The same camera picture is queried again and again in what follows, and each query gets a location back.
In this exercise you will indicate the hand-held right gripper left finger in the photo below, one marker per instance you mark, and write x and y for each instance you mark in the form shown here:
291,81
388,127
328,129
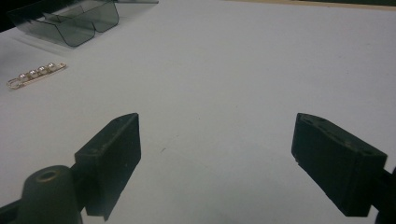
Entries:
112,158

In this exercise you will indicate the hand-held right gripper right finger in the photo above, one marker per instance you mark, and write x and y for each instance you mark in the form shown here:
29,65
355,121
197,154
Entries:
336,165

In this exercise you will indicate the strip of small white cups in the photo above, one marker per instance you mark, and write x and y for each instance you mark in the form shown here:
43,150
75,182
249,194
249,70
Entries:
35,75

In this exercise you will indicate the smoky transparent plastic organizer tray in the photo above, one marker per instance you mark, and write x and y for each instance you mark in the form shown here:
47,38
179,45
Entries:
70,21

